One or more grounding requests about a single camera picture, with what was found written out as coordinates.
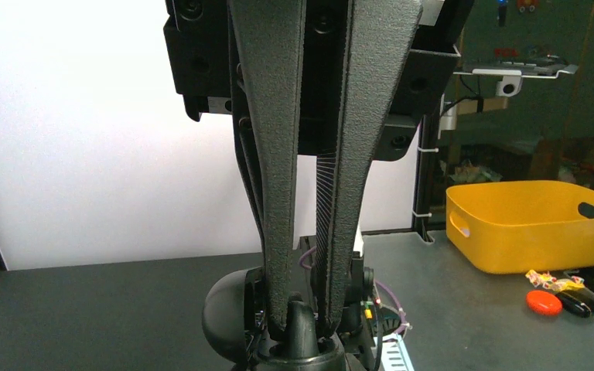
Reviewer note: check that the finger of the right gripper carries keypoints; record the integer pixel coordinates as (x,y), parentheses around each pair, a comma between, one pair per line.
(368,62)
(267,54)

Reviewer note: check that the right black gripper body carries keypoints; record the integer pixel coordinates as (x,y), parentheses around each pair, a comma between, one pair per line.
(196,35)

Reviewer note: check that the black oval object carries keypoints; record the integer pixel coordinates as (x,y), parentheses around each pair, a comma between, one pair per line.
(234,324)

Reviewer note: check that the yellow plastic bin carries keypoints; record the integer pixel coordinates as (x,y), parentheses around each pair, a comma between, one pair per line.
(514,227)

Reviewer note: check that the yellow candy wrapper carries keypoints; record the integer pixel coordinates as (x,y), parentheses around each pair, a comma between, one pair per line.
(552,283)

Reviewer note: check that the red orange small object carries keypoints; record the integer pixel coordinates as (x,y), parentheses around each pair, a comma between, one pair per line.
(543,303)

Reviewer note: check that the black oval gadget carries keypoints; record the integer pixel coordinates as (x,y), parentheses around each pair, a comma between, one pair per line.
(576,303)

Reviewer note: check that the white bracket on shelf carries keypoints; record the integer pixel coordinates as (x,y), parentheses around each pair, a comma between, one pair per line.
(512,73)

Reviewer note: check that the front right black frame post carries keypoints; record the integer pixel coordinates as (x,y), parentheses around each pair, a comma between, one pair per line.
(426,153)

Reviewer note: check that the white slotted cable duct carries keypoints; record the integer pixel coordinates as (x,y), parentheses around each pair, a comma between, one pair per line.
(395,355)

